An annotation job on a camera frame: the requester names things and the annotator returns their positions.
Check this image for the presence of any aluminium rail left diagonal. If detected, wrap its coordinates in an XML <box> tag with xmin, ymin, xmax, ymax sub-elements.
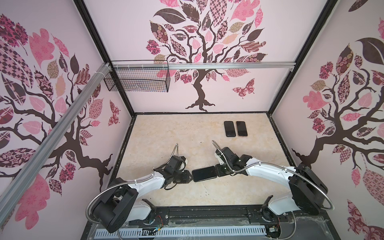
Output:
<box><xmin>1</xmin><ymin>63</ymin><xmax>111</xmax><ymax>224</ymax></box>

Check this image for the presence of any black wire basket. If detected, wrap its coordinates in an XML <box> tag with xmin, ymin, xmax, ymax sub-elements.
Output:
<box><xmin>104</xmin><ymin>60</ymin><xmax>171</xmax><ymax>93</ymax></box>

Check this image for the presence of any white slotted cable duct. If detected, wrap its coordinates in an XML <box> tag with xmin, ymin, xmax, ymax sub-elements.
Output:
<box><xmin>93</xmin><ymin>226</ymin><xmax>267</xmax><ymax>240</ymax></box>

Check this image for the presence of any black phone case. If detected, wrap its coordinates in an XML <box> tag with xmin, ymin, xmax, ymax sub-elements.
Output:
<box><xmin>193</xmin><ymin>177</ymin><xmax>217</xmax><ymax>183</ymax></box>

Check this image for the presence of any aluminium rail back horizontal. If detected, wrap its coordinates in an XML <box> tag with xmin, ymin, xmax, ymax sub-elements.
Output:
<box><xmin>112</xmin><ymin>61</ymin><xmax>296</xmax><ymax>70</ymax></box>

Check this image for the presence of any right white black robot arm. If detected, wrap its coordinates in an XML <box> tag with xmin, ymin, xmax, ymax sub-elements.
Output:
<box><xmin>215</xmin><ymin>147</ymin><xmax>335</xmax><ymax>218</ymax></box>

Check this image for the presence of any purple smartphone black screen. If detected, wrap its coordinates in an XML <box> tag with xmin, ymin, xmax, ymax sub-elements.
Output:
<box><xmin>236</xmin><ymin>121</ymin><xmax>246</xmax><ymax>137</ymax></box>

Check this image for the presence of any black phone case horizontal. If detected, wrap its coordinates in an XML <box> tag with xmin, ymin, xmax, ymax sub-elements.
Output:
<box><xmin>192</xmin><ymin>166</ymin><xmax>218</xmax><ymax>183</ymax></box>

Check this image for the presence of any right metal flexible conduit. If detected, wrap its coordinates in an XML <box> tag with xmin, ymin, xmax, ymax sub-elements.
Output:
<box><xmin>212</xmin><ymin>141</ymin><xmax>335</xmax><ymax>215</ymax></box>

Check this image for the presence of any black base frame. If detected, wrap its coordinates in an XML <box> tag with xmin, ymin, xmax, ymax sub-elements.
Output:
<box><xmin>81</xmin><ymin>205</ymin><xmax>340</xmax><ymax>240</ymax></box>

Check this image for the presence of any black phone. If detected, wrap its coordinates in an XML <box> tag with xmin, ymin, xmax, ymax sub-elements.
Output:
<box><xmin>224</xmin><ymin>121</ymin><xmax>236</xmax><ymax>138</ymax></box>

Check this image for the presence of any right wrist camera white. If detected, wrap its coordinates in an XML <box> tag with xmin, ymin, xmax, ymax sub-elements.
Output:
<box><xmin>215</xmin><ymin>150</ymin><xmax>226</xmax><ymax>165</ymax></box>

